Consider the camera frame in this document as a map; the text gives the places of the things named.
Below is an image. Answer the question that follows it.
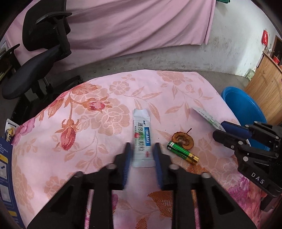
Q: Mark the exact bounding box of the green wall container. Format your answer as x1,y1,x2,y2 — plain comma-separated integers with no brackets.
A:
217,0,230,4

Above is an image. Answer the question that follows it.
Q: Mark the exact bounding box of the wooden cabinet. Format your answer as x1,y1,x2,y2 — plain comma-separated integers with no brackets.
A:
245,52,282,125

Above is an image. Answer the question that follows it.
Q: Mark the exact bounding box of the small yellow white packet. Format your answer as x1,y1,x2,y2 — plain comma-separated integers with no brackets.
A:
4,119,19,143

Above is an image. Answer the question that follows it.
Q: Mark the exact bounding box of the dried apple core slice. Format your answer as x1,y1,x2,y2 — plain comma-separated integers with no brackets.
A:
171,128,194,151

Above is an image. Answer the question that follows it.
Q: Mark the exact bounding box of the black office chair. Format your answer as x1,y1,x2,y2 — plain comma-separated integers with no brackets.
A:
1,0,82,124

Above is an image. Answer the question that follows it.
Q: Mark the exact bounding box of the blue plastic basin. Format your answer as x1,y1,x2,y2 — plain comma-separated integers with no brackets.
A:
221,86,270,151

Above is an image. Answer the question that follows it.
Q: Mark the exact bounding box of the white blue medicine sachet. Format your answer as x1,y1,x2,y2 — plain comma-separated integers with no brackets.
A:
132,109,155,168

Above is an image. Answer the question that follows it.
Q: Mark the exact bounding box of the pink hanging sheet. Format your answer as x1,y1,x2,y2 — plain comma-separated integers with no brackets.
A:
4,0,217,73

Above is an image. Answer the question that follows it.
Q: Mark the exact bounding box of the blue milk powder box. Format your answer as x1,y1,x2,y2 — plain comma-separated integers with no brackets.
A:
1,137,25,228

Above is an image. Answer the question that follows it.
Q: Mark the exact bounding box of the green gold battery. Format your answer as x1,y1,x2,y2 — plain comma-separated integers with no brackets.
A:
167,141,199,165

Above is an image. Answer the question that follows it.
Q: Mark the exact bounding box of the red wall ornament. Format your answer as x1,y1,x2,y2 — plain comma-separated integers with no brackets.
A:
261,29,269,46

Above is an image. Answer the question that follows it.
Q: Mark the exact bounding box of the red cup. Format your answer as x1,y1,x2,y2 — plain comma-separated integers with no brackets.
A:
273,56,280,65

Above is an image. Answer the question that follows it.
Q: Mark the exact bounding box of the floral pink tablecloth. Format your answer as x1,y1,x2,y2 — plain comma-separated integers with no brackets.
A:
12,70,261,227

